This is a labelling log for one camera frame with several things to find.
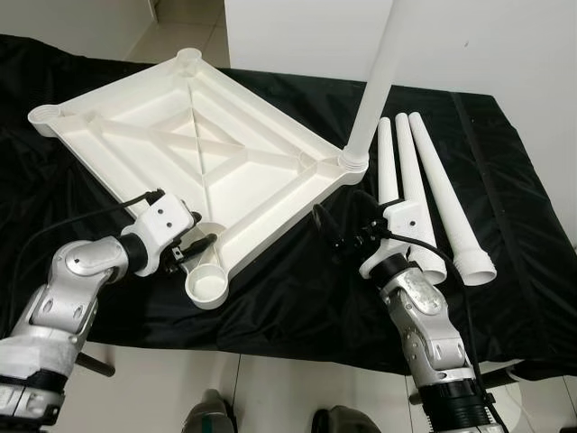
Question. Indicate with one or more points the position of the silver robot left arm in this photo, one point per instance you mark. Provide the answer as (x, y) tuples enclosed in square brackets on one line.
[(77, 266)]

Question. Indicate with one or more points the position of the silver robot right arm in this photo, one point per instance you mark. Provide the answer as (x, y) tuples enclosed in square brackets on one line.
[(424, 316)]

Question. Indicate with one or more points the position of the white plastic table leg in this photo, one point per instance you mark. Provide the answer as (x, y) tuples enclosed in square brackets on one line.
[(442, 180), (379, 81), (388, 162), (410, 171)]

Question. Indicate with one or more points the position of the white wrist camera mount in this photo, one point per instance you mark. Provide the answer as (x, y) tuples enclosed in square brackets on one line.
[(406, 216), (167, 216)]

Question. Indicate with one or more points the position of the white plastic children table top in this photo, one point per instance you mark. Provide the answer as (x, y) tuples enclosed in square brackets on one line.
[(135, 144)]

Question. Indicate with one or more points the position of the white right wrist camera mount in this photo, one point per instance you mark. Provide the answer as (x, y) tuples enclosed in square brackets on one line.
[(406, 216)]

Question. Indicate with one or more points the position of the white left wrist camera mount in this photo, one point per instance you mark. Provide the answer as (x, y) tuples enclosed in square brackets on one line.
[(167, 216)]

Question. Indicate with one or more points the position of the grey robot right foot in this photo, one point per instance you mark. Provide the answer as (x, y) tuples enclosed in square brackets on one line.
[(347, 422)]

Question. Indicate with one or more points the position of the black table cloth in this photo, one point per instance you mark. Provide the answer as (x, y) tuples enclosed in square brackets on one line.
[(505, 180)]

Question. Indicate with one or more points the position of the grey robot foot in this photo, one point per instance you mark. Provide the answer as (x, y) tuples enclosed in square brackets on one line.
[(212, 417), (347, 422)]

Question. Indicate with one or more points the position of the grey robot left foot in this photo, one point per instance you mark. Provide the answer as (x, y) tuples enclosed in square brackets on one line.
[(212, 417)]

